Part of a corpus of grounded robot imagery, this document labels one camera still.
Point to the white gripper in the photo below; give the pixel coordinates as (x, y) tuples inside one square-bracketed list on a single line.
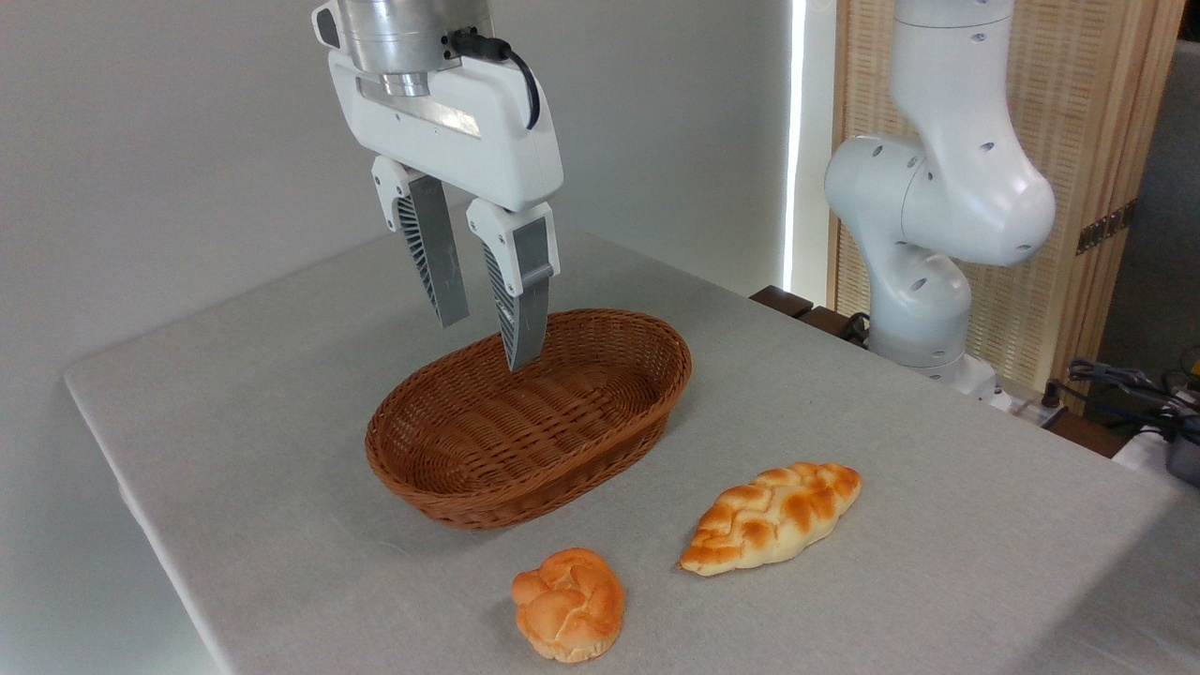
[(459, 141)]

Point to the brown oval wicker basket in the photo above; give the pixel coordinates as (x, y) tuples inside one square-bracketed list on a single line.
[(525, 441)]

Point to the round knotted bread roll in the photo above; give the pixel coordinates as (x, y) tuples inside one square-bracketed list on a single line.
[(569, 605)]

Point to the grey tablecloth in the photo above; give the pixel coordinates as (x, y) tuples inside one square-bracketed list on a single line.
[(844, 422)]

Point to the white power strip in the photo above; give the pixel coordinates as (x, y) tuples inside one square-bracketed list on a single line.
[(1031, 408)]

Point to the wooden folding screen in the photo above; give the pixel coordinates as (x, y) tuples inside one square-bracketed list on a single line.
[(1078, 112)]

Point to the dark metal screen hinge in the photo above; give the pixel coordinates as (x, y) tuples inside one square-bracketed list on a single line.
[(1106, 228)]

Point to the grey device housing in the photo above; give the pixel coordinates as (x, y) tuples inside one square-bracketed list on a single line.
[(1186, 461)]

